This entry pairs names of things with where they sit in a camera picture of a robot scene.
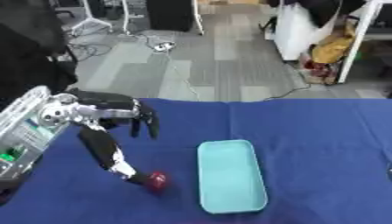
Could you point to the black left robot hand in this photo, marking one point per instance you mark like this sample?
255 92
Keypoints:
104 147

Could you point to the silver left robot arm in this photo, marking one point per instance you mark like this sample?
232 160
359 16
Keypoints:
29 128

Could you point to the black box on floor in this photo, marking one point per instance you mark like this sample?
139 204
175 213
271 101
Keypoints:
169 14

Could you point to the small red round object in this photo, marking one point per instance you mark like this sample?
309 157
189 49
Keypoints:
157 182

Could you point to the white power strip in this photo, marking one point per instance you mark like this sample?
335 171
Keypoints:
163 46

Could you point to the white stand base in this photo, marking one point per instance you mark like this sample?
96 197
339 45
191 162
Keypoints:
92 23

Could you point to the light blue plastic tray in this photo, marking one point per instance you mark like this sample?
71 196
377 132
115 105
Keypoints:
230 176

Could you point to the white cabinet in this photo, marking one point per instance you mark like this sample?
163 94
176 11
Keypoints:
296 32

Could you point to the yellow bag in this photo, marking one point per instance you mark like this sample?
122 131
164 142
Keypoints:
331 46

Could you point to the white table leg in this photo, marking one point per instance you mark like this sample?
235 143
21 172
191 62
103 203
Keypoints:
357 40

